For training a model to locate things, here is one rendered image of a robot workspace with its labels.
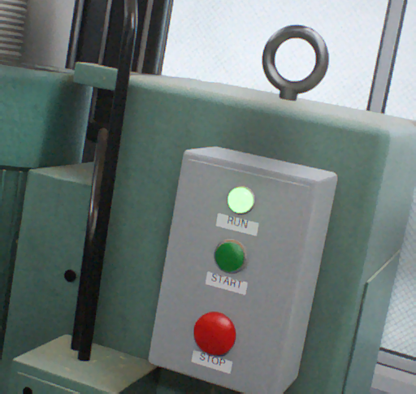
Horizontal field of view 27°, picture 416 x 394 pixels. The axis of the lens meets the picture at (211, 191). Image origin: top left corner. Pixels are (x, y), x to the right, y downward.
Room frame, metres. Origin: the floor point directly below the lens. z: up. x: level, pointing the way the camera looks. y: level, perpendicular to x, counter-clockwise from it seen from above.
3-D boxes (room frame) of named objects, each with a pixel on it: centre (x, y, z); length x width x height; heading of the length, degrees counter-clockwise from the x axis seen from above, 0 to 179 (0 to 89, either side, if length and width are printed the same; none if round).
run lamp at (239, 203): (0.57, -0.02, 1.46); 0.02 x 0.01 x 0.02; 70
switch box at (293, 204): (0.60, -0.03, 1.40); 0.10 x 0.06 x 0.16; 70
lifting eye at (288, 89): (0.75, -0.05, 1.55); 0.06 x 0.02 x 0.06; 70
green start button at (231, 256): (0.57, -0.02, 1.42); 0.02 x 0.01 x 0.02; 70
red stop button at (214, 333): (0.57, -0.02, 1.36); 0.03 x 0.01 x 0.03; 70
